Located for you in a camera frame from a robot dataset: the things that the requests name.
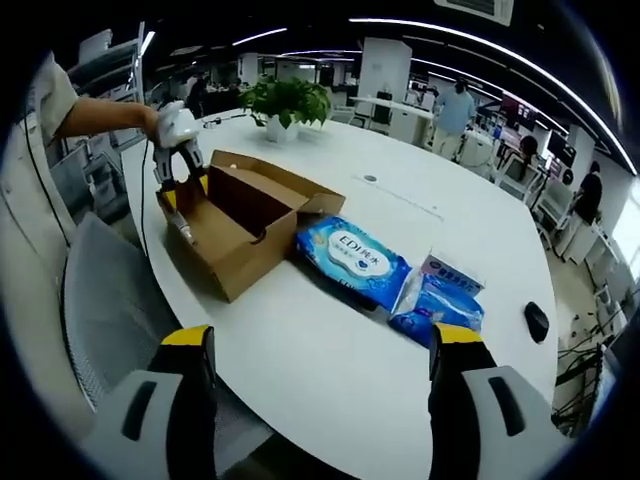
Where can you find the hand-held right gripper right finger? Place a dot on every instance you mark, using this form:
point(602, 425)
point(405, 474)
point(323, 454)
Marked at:
point(450, 400)

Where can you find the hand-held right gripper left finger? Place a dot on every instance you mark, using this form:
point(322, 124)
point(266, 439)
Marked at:
point(190, 400)

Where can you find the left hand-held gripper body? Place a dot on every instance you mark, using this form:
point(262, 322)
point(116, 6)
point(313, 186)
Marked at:
point(175, 125)

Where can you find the dark blue soft tissue pack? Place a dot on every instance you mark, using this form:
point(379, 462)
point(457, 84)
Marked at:
point(440, 310)

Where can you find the brown cardboard shoe box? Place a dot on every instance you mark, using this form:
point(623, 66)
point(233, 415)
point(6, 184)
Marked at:
point(235, 250)

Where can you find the small lavender soft wipes pack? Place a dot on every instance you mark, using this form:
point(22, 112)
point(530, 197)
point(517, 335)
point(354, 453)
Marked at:
point(452, 270)

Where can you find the light blue soft wipes pack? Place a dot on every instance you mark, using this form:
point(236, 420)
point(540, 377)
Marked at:
point(350, 255)

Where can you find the small black white gadget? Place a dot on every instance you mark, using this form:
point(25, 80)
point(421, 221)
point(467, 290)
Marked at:
point(209, 125)

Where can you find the grey metal shelf rack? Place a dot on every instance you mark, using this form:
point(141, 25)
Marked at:
point(110, 55)

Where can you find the green plant in white pot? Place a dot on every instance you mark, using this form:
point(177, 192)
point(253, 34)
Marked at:
point(285, 100)

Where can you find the black computer mouse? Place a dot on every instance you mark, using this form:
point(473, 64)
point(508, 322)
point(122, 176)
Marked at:
point(536, 322)

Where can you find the grey mesh office chair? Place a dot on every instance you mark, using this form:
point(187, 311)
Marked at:
point(110, 300)

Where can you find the person's beige shirt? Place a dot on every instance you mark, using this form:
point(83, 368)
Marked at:
point(30, 225)

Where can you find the white background desk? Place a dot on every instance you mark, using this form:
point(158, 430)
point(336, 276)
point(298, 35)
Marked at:
point(400, 107)

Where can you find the white office chair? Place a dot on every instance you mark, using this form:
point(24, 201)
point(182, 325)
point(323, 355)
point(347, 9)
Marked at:
point(555, 205)
point(515, 172)

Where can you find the white ceiling air conditioner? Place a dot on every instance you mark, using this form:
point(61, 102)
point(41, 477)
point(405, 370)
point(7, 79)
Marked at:
point(475, 10)

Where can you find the dark wall screen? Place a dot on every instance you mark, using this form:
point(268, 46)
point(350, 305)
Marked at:
point(561, 145)

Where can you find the reddish wall screen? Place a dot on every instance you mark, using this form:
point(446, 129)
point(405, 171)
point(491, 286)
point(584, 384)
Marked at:
point(519, 107)

